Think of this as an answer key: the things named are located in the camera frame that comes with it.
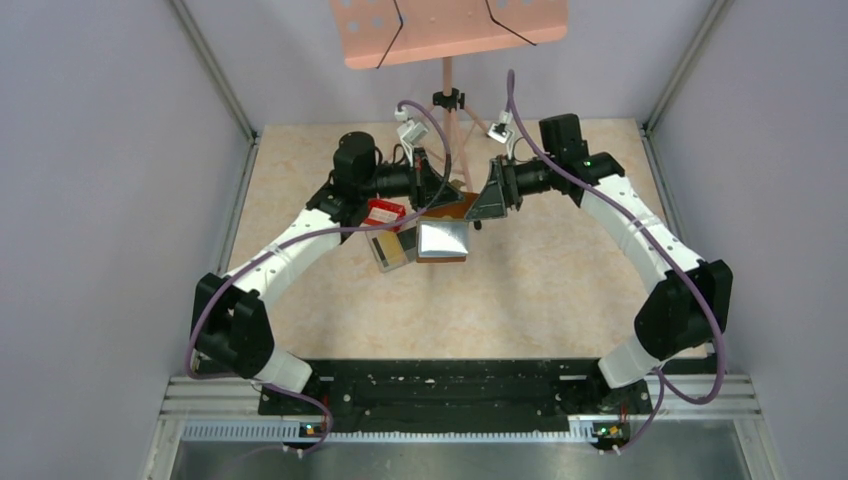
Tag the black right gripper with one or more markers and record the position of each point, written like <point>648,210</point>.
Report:
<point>491,203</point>

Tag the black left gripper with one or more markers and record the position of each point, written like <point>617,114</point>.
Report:
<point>428,189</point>

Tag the brown leather card holder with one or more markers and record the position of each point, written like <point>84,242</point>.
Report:
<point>443,235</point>

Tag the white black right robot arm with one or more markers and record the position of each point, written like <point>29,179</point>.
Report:
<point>688,297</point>

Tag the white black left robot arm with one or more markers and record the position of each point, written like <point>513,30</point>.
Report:
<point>230,322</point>

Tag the yellow card in box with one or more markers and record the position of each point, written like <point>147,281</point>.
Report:
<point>400,248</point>

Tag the clear acrylic card box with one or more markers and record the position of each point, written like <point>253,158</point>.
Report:
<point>375,241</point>

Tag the pink music stand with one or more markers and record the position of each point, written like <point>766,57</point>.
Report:
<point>382,33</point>

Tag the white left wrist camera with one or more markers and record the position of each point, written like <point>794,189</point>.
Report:
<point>410,131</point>

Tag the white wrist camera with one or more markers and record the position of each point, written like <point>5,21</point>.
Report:
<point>500,130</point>
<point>410,131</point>

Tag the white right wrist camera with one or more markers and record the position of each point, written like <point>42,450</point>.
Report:
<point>500,130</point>

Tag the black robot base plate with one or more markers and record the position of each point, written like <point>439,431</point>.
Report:
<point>468,396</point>

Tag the aluminium frame rail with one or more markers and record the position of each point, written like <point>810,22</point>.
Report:
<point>234,411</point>

